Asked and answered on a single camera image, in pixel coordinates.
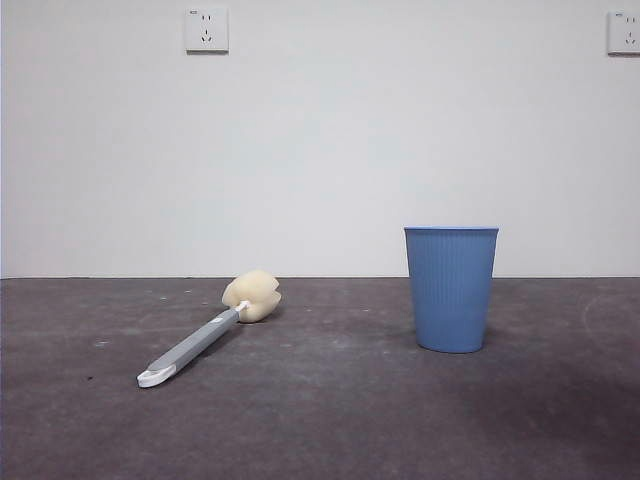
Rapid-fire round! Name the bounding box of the blue ribbed plastic cup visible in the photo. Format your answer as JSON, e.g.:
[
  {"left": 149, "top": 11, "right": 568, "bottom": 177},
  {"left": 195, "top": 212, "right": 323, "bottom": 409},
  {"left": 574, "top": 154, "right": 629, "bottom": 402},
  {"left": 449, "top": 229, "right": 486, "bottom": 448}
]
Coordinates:
[{"left": 403, "top": 225, "right": 500, "bottom": 354}]

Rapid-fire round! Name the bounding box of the grey-handled sponge cup brush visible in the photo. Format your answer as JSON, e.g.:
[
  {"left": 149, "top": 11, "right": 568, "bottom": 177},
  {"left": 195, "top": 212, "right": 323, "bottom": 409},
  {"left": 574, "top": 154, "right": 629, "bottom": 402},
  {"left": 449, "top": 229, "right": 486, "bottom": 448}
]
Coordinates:
[{"left": 136, "top": 268, "right": 283, "bottom": 390}]

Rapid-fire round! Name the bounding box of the white wall socket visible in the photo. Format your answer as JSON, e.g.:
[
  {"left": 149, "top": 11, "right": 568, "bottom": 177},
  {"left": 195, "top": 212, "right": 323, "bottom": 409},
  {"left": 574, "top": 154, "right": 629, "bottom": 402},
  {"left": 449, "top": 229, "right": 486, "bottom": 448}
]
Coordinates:
[
  {"left": 185, "top": 5, "right": 230, "bottom": 55},
  {"left": 606, "top": 10, "right": 640, "bottom": 56}
]

